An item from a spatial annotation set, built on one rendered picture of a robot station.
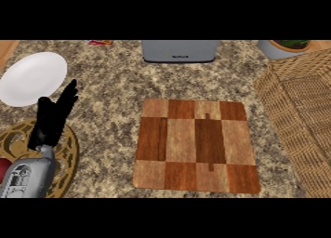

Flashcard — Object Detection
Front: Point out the checkered wooden cutting board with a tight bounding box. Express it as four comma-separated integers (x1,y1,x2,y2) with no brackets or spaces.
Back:
131,99,262,195

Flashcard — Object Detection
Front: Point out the red and yellow packet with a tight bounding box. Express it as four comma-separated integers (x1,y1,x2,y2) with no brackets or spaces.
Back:
87,40,115,46

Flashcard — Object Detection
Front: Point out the grey pot with plant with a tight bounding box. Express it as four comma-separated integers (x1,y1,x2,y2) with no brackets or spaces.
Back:
257,40,314,60

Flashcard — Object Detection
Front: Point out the woven wicker basket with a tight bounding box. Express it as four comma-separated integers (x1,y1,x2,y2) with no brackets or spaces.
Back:
254,46,331,199

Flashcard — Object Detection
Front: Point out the white oval plate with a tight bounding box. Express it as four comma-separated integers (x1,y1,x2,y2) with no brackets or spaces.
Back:
0,51,68,108

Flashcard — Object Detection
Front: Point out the grey appliance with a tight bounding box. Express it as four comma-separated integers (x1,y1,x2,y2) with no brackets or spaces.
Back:
140,40,221,64

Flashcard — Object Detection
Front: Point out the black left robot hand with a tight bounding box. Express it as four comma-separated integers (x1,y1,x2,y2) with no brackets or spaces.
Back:
28,79,79,152

